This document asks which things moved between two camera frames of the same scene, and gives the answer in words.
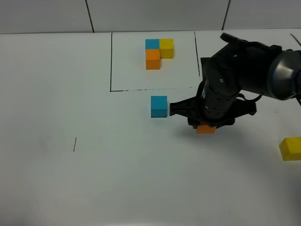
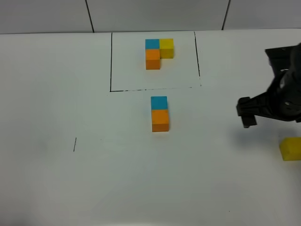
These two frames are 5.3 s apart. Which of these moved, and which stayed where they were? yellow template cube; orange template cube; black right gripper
Moved: black right gripper
Stayed: orange template cube; yellow template cube
